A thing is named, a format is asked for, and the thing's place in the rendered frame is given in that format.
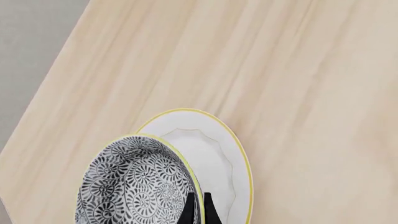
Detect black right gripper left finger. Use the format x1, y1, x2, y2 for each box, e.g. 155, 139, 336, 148
176, 192, 196, 224

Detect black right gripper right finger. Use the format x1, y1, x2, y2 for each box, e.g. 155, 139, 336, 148
203, 192, 223, 224

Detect black patterned bowl yellow rim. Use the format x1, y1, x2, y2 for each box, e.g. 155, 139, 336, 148
75, 133, 206, 224

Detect white plate yellow rim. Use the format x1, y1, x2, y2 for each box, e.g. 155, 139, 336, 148
135, 107, 255, 224

